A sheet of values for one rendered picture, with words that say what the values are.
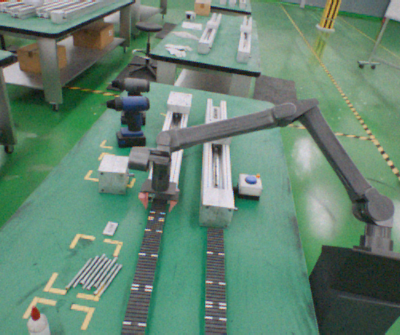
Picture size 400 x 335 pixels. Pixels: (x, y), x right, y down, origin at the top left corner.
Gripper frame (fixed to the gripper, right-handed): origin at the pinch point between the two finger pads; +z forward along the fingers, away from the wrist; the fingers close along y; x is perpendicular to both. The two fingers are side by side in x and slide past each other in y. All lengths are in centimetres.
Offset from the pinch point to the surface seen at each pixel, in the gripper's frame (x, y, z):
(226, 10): -498, -40, 5
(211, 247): 16.0, -18.0, -1.4
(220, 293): 31.0, -20.4, -1.4
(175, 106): -62, 1, -10
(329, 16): -967, -366, 42
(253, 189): -12.9, -33.0, -3.2
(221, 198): 0.0, -20.1, -7.5
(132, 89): -60, 21, -16
